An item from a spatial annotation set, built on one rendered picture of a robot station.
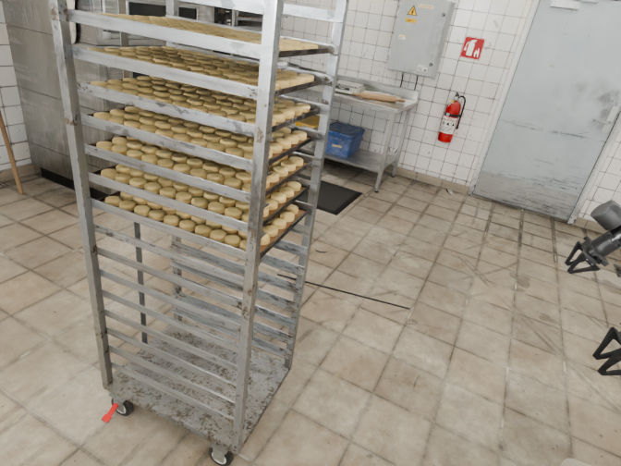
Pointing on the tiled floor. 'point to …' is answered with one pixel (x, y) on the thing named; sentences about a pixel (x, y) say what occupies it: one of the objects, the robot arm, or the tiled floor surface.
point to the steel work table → (373, 162)
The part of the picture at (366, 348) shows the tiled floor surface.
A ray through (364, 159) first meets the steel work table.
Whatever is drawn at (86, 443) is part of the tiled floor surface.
